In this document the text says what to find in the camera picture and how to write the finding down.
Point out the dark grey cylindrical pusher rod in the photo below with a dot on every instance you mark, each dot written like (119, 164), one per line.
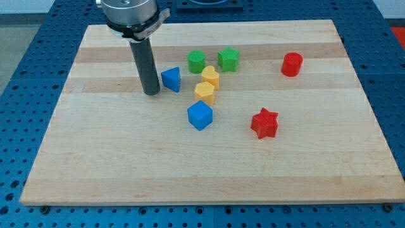
(144, 60)

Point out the blue triangle block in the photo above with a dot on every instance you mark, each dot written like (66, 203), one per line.
(172, 79)

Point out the yellow heart block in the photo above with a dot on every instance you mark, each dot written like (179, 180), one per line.
(209, 74)

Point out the green cylinder block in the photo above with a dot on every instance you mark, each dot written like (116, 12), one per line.
(196, 61)

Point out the yellow hexagon block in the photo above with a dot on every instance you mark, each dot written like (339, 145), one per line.
(205, 91)

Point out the blue cube block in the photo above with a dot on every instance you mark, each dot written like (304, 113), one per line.
(200, 115)

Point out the green star block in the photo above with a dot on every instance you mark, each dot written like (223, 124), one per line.
(228, 59)

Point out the light wooden board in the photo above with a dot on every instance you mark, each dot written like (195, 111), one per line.
(109, 144)

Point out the red star block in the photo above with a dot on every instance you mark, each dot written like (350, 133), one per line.
(265, 123)

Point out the red cylinder block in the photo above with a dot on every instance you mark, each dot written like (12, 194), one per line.
(291, 64)

